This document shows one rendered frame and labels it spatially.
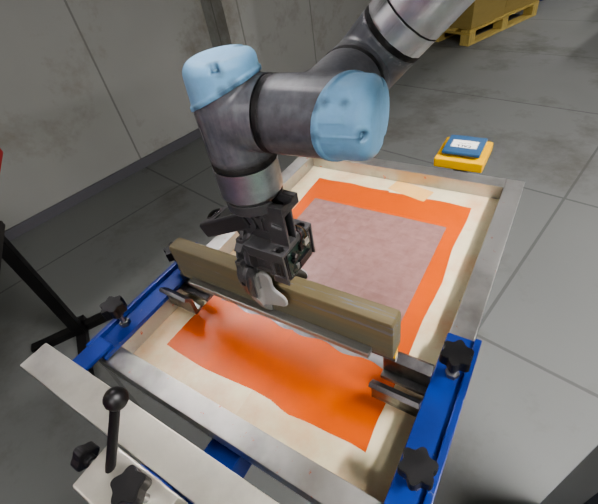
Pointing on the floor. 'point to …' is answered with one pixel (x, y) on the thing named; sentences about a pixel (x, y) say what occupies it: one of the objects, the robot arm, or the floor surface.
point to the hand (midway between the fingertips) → (272, 293)
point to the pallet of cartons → (475, 14)
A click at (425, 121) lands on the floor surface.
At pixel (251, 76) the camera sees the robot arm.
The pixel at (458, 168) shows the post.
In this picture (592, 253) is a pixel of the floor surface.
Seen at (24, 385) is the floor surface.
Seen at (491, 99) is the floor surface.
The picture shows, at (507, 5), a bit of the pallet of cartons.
